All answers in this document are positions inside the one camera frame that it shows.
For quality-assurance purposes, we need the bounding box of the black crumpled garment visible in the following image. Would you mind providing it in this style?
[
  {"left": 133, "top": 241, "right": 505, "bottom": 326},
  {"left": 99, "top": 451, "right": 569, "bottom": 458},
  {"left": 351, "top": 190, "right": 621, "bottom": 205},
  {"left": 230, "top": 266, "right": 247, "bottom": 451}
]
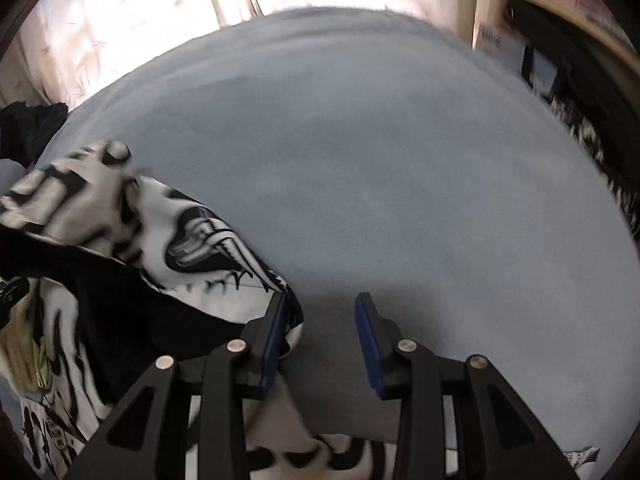
[{"left": 0, "top": 101, "right": 68, "bottom": 168}]

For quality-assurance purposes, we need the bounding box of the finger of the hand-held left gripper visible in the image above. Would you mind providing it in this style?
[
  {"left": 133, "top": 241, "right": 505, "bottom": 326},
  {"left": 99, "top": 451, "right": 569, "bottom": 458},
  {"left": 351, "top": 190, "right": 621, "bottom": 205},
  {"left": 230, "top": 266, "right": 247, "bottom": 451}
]
[{"left": 0, "top": 277, "right": 30, "bottom": 331}]

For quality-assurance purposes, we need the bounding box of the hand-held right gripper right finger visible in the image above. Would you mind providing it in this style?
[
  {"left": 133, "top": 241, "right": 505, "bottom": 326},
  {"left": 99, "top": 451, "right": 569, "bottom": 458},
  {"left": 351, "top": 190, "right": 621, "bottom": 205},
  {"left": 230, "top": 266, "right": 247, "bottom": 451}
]
[{"left": 354, "top": 292, "right": 581, "bottom": 480}]

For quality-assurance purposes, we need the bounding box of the pale floral curtain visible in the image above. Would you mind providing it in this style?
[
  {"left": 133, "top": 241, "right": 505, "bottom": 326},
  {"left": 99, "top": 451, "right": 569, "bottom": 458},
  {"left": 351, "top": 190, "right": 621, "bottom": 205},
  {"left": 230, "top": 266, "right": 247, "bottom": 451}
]
[{"left": 10, "top": 0, "right": 481, "bottom": 111}]

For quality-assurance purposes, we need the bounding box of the cream garment with green trim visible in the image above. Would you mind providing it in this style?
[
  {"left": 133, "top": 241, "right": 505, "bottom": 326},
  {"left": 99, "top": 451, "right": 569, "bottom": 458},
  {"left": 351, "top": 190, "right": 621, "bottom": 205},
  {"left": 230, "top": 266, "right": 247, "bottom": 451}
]
[{"left": 0, "top": 305, "right": 53, "bottom": 396}]

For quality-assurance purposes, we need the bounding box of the curved wooden shelf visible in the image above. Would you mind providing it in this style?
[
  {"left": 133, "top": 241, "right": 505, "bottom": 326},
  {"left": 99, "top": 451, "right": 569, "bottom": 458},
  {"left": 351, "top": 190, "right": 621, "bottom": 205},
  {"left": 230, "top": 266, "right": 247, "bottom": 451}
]
[{"left": 500, "top": 0, "right": 640, "bottom": 76}]

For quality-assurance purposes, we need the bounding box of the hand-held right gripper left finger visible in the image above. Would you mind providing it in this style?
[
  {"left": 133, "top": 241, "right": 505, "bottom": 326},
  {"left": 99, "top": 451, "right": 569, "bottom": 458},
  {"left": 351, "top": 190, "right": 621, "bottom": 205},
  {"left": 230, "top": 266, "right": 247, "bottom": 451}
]
[{"left": 62, "top": 291, "right": 288, "bottom": 480}]

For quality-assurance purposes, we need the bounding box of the white printed box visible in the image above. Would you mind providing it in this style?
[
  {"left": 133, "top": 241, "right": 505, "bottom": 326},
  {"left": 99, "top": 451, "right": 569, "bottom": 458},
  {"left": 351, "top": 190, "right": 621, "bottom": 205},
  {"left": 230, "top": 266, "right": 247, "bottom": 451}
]
[{"left": 472, "top": 22, "right": 526, "bottom": 71}]

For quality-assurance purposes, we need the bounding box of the black white patterned cloth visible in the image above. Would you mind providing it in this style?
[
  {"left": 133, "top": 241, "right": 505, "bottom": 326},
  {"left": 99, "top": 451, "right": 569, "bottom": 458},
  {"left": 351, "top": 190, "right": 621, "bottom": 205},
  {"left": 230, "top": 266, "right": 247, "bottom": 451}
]
[{"left": 550, "top": 100, "right": 640, "bottom": 241}]

